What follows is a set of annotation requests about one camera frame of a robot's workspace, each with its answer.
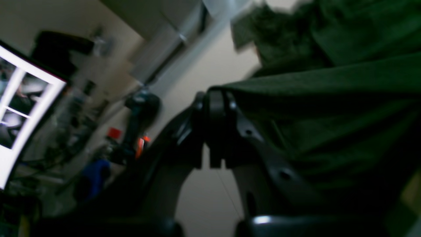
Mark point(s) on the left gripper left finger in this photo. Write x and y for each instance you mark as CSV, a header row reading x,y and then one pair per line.
x,y
141,201

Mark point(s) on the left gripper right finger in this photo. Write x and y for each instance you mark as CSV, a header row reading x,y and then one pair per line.
x,y
277,201

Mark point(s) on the dark green t-shirt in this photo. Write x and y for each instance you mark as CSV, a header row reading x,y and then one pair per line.
x,y
338,95

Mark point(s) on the blue box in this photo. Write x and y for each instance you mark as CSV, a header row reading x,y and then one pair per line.
x,y
92,180

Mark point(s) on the orange black utility knife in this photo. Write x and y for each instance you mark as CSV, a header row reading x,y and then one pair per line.
x,y
141,145

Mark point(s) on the red square tag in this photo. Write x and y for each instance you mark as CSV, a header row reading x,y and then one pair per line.
x,y
114,133

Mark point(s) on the teal black power drill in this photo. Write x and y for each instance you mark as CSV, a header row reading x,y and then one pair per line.
x,y
144,107

